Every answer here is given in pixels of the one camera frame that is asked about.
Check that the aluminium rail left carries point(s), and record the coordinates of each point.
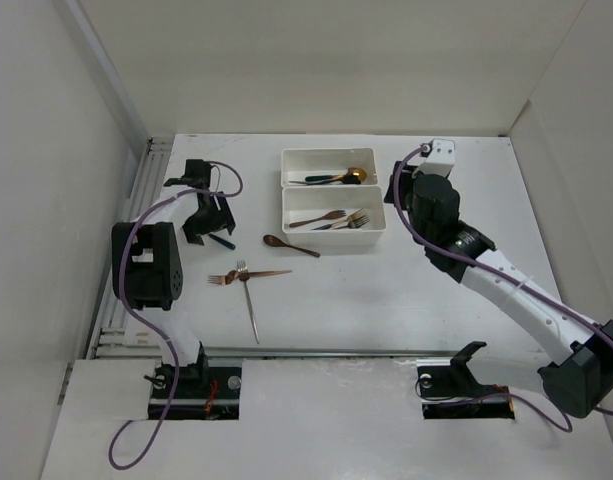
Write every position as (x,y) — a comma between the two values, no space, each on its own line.
(109,320)

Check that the far white container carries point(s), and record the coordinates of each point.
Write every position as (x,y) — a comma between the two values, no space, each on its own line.
(298,164)

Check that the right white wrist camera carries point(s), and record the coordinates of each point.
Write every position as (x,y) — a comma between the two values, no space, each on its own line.
(438,157)

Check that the white container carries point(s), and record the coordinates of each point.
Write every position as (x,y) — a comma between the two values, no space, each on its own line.
(303,203)
(298,164)

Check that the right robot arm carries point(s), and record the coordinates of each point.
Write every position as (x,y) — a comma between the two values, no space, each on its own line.
(579,374)

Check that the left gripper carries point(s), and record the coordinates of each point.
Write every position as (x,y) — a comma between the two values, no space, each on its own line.
(221,220)

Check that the aluminium rail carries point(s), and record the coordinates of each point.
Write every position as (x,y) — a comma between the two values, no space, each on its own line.
(274,353)
(109,320)

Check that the long silver fork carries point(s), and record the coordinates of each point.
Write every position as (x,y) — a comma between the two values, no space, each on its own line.
(248,300)

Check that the aluminium rail front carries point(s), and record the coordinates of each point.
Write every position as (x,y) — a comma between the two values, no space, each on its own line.
(274,353)

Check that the brown fork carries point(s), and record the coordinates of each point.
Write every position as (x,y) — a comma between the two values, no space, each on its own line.
(332,215)

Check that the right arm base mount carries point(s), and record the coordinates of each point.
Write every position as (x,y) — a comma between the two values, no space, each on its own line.
(449,391)

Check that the near white container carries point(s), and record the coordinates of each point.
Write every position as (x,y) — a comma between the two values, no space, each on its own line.
(303,203)

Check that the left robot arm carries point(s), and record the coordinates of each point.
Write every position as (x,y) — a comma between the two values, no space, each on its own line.
(147,272)

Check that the rose gold fork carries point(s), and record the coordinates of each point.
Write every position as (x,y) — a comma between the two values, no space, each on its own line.
(230,277)

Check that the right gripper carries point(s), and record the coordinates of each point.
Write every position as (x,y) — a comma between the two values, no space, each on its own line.
(406,181)

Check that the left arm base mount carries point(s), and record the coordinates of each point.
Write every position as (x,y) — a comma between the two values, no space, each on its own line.
(208,390)

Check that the black spoon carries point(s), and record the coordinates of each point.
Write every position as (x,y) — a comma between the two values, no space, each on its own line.
(349,179)

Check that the gold spoon green handle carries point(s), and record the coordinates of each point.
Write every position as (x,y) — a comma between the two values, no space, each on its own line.
(223,242)
(350,170)

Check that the brown spoon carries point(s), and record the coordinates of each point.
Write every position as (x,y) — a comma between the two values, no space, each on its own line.
(275,242)

